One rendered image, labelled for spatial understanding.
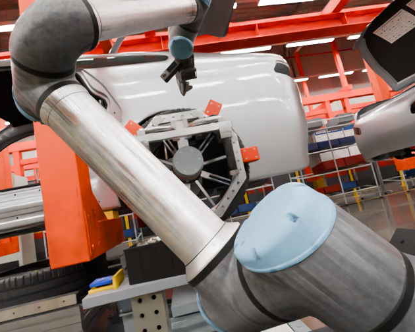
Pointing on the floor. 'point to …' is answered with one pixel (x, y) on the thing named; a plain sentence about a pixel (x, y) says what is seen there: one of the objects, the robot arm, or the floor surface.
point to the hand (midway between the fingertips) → (182, 94)
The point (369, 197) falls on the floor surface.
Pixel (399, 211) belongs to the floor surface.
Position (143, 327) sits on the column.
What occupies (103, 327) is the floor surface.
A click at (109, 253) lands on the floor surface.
